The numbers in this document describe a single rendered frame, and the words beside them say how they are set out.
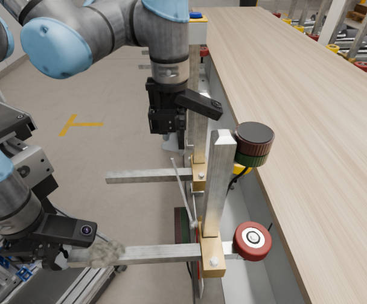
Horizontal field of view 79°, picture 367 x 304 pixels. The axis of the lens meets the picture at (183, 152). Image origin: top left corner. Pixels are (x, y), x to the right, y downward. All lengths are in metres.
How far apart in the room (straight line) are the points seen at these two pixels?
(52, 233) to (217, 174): 0.32
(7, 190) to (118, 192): 1.43
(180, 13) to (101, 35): 0.13
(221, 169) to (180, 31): 0.24
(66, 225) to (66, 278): 0.85
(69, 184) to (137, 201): 0.58
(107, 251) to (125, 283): 0.92
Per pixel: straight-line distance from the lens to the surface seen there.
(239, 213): 0.92
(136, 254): 0.57
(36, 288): 1.39
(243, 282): 0.81
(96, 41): 0.38
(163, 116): 0.48
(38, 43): 0.36
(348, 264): 0.61
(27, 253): 0.54
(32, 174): 0.70
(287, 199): 0.64
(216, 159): 0.36
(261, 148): 0.35
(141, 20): 0.43
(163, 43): 0.42
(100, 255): 0.58
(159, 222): 1.60
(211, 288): 0.71
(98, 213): 1.73
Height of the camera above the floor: 1.38
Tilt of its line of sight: 42 degrees down
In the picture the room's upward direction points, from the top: straight up
